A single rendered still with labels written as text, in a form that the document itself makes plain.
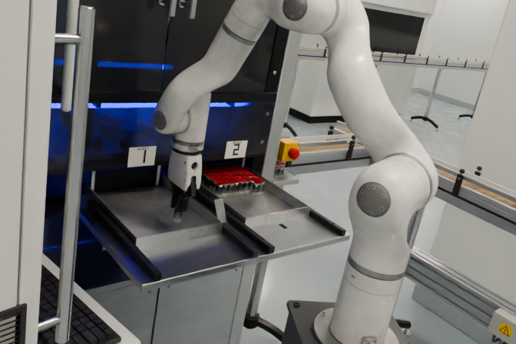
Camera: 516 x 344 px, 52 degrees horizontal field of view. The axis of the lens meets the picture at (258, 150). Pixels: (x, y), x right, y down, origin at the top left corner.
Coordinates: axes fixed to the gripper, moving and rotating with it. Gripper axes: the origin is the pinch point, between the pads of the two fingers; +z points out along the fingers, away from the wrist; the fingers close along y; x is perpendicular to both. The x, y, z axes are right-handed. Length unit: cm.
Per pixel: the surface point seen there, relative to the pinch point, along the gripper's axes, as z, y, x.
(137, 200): 7.4, 18.7, 2.4
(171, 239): 6.5, -7.0, 5.5
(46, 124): -35, -35, 47
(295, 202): 5.8, -0.3, -44.1
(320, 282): 95, 57, -139
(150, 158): -5.6, 18.7, -0.3
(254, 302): 74, 35, -69
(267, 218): 5.7, -7.0, -26.8
